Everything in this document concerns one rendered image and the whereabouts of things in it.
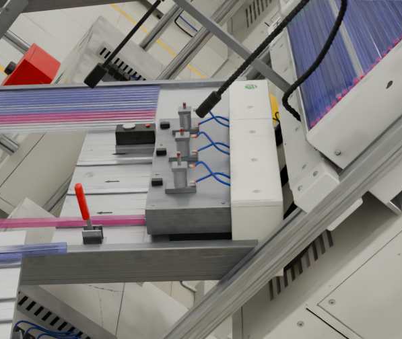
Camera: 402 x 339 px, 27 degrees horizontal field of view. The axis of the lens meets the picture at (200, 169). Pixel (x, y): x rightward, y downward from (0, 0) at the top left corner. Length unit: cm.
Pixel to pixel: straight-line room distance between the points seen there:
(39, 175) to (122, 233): 159
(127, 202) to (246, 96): 34
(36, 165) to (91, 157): 132
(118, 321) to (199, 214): 74
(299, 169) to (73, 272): 39
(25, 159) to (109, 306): 103
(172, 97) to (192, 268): 62
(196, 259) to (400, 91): 40
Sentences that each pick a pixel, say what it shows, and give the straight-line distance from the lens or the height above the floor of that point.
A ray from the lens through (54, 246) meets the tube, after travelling 118.
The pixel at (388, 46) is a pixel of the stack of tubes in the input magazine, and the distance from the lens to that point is 123.
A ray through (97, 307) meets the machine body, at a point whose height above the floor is 62.
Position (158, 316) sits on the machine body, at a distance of 213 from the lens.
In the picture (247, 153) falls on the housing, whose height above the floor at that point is 125.
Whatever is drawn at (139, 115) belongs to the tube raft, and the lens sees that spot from 176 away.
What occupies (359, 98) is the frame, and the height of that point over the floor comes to 148.
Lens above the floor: 171
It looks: 22 degrees down
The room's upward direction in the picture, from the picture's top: 44 degrees clockwise
